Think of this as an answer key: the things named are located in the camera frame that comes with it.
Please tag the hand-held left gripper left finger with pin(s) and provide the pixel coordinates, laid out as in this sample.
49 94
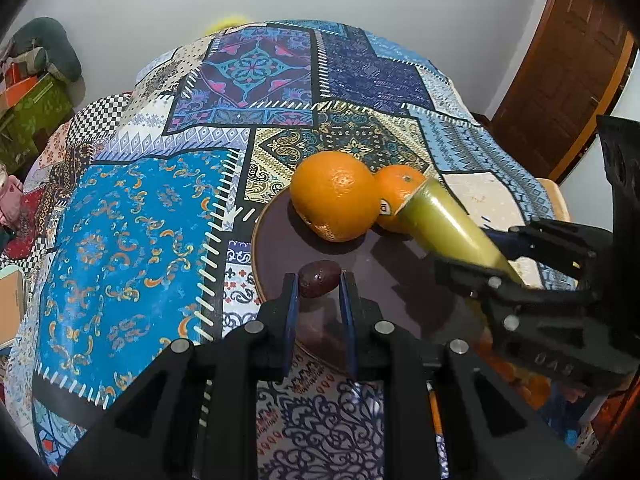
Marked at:
292 325

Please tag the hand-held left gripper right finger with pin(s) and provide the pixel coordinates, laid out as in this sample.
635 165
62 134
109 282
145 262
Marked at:
348 327

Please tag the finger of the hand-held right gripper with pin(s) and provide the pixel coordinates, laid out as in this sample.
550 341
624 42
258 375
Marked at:
560 247
505 305

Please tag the small dark brown fruit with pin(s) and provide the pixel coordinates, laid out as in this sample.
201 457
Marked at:
320 278

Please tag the dark round plate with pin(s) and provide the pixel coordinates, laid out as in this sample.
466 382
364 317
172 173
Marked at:
400 290

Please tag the green yellow banana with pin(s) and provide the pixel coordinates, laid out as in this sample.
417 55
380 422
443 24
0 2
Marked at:
450 225

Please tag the light wooden chair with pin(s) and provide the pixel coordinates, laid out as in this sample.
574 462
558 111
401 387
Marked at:
556 200

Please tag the large orange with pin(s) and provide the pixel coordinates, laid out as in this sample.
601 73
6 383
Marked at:
332 195

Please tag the small orange with sticker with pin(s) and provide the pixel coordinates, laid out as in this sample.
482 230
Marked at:
395 187

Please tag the brown wooden door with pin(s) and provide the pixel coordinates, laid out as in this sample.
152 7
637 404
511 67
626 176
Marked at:
565 80

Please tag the patchwork patterned tablecloth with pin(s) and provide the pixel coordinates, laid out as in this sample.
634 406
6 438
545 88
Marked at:
140 240

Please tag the cardboard box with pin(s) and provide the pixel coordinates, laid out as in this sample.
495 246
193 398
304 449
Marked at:
11 305

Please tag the yellow object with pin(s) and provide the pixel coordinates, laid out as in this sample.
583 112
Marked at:
227 24

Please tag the green patterned box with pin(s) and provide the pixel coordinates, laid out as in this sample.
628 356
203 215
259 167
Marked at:
35 110

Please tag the orange box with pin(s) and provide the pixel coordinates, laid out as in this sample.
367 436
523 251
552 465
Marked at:
17 85

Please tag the grey green cushion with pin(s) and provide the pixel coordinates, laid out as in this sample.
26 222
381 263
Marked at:
50 47

